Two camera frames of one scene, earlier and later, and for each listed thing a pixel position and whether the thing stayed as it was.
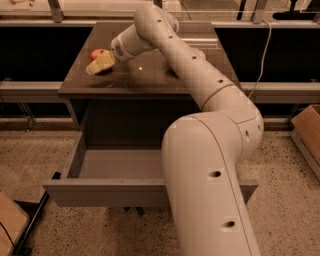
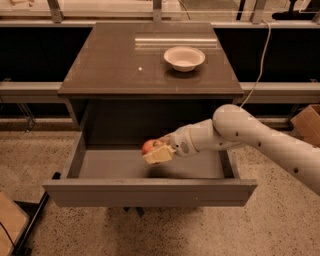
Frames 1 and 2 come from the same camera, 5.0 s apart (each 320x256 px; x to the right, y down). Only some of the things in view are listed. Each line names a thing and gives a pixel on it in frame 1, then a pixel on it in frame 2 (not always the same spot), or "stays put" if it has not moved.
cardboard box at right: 305,130 stays put
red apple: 95,53 to 150,145
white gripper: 118,49 to 180,142
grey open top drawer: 115,177 stays put
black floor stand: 34,211 stays put
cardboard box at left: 13,223 stays put
